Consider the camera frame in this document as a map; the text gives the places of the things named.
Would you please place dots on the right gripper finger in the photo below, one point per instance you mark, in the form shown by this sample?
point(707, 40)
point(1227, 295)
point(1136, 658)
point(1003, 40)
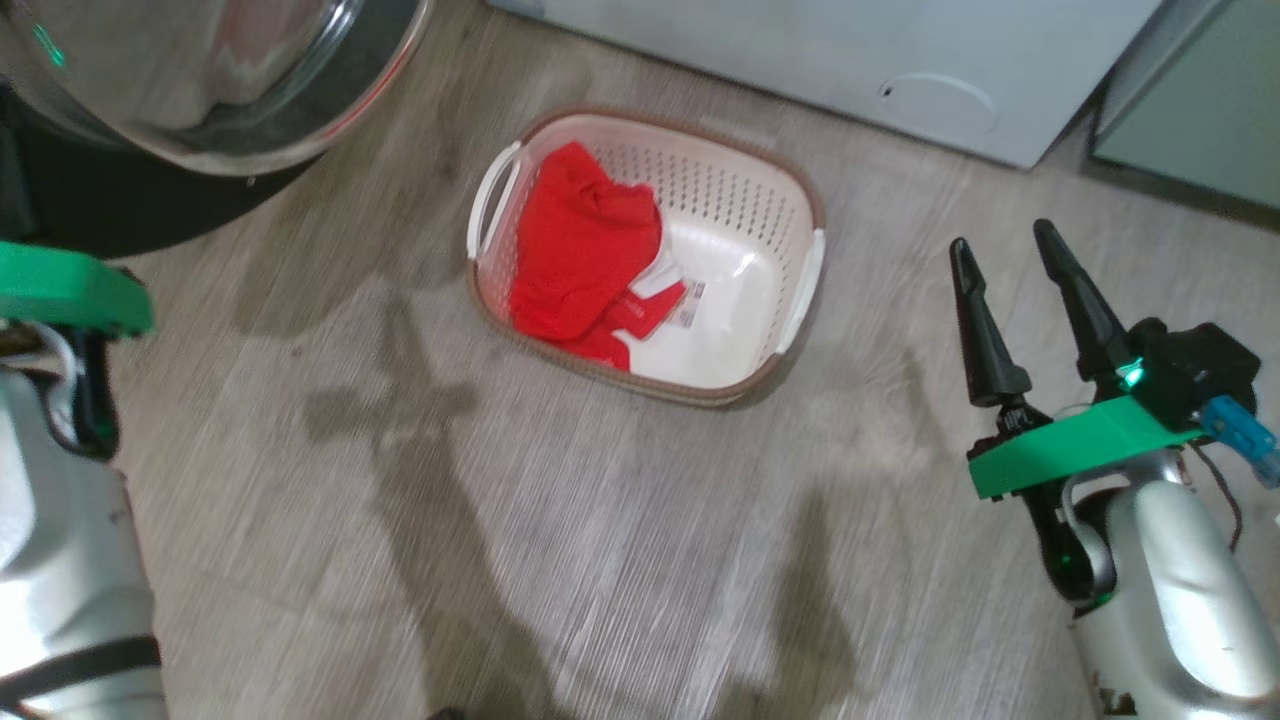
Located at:
point(1090, 320)
point(985, 340)

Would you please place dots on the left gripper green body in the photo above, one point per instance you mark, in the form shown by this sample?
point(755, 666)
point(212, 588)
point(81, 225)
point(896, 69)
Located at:
point(70, 290)

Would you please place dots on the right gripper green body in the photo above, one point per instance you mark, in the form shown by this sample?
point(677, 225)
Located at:
point(1080, 450)

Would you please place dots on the round dark washer door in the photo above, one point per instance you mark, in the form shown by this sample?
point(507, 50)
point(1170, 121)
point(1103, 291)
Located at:
point(200, 60)

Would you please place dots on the red garment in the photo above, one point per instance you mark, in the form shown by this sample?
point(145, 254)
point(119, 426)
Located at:
point(580, 250)

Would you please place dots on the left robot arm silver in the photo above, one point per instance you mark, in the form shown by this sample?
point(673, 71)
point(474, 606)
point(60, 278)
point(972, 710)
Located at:
point(60, 560)

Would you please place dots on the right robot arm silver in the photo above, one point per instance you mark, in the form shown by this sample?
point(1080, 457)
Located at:
point(1180, 600)

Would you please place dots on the white front-load washing machine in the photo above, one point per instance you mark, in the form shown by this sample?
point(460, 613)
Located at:
point(750, 50)

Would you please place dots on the right wrist blue connector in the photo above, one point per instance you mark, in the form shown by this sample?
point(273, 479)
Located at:
point(1235, 430)

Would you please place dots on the round white filter cover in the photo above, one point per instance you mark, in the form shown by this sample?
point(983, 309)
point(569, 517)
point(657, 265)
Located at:
point(940, 105)

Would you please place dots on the cream perforated laundry basket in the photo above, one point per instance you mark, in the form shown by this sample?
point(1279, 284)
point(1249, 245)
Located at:
point(740, 260)

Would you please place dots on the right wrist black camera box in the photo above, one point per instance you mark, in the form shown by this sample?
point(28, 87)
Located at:
point(1195, 365)

